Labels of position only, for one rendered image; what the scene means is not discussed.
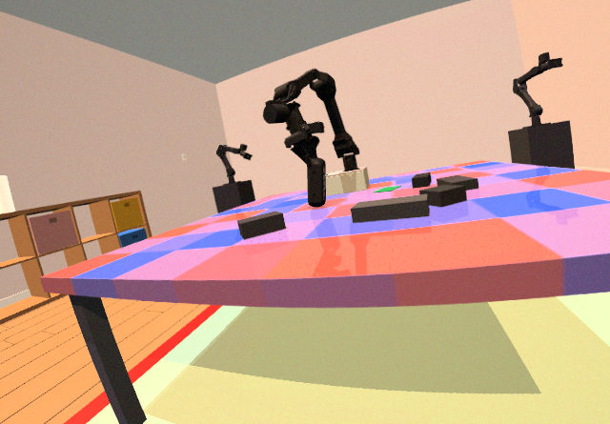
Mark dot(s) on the green flat rectangular tile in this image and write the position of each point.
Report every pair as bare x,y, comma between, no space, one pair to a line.
388,189

